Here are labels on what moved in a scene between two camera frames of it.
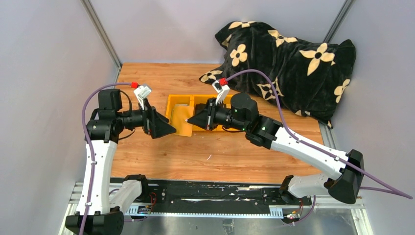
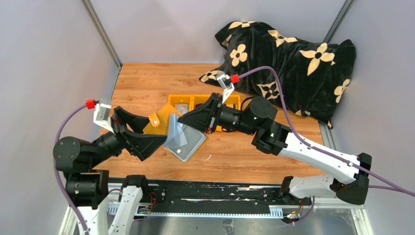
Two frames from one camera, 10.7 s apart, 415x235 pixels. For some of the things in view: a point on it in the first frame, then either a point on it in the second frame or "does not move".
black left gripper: x=154 y=123 → x=142 y=143
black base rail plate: x=157 y=193 does not move
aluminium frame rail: x=104 y=36 does not move
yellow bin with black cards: x=202 y=99 does not move
